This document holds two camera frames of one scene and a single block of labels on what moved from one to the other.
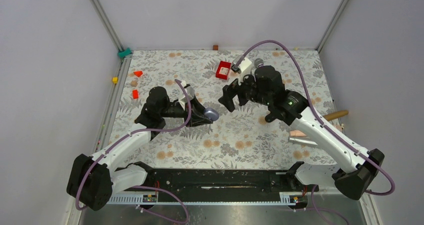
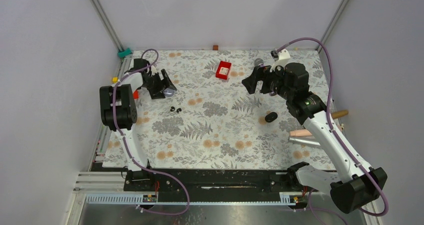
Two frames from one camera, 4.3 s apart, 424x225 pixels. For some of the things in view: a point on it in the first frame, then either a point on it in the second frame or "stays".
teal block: [123, 54] stays
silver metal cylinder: [302, 141] stays
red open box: [223, 70] stays
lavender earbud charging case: [211, 113] -> [169, 92]
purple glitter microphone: [257, 62] stays
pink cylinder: [297, 133] stays
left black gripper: [198, 108] -> [162, 85]
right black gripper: [231, 90] -> [263, 74]
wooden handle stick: [330, 116] stays
